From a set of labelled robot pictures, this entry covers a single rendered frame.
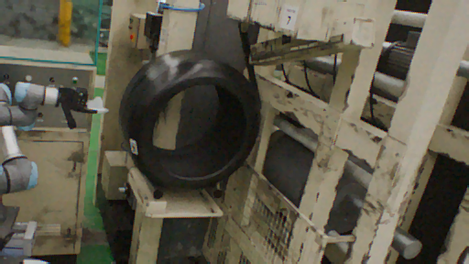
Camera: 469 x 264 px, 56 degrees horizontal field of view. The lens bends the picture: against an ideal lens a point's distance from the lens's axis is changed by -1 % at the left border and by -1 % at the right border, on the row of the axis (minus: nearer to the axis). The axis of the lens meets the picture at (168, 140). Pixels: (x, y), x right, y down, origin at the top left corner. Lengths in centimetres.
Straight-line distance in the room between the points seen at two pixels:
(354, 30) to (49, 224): 195
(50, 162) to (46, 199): 24
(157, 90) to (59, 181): 109
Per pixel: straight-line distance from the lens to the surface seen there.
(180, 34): 205
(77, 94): 171
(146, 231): 240
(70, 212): 267
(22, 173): 190
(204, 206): 204
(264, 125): 230
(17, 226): 203
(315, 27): 161
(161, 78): 169
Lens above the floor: 176
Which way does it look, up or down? 20 degrees down
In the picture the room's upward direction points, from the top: 9 degrees clockwise
